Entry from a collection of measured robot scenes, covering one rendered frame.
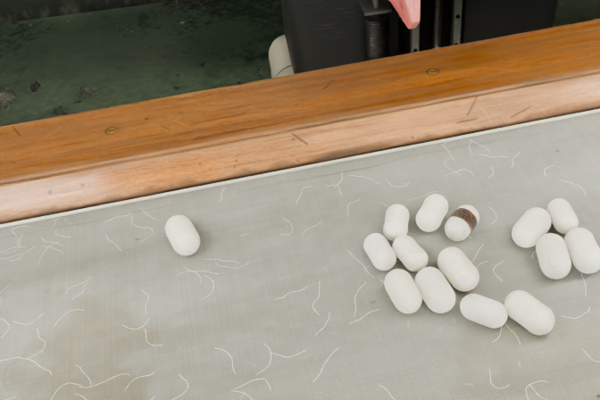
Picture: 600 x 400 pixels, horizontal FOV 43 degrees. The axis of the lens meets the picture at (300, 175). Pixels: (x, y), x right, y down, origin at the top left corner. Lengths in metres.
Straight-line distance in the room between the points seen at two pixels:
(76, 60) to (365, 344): 2.02
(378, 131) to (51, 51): 1.96
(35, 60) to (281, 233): 1.98
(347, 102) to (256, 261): 0.19
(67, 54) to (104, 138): 1.81
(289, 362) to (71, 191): 0.26
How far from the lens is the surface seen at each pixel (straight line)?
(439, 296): 0.52
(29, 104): 2.30
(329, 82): 0.72
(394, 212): 0.58
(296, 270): 0.57
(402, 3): 0.62
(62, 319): 0.58
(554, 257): 0.56
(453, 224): 0.58
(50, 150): 0.70
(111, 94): 2.24
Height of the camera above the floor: 1.15
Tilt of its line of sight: 39 degrees down
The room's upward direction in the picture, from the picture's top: 6 degrees counter-clockwise
